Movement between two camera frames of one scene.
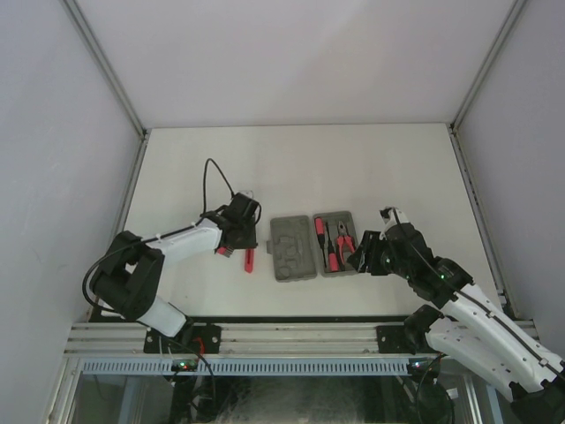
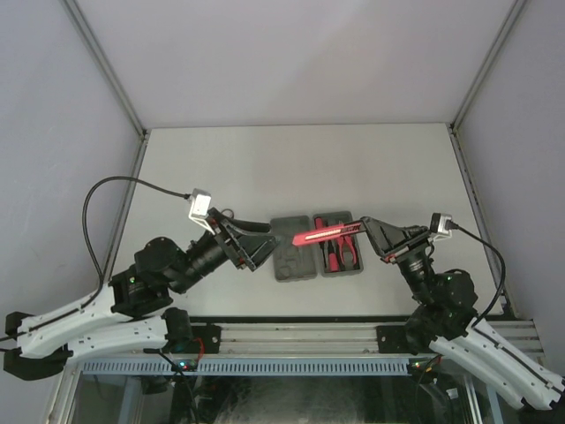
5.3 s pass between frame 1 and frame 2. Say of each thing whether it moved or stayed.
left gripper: moved
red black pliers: stayed
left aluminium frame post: stayed
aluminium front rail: stayed
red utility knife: moved
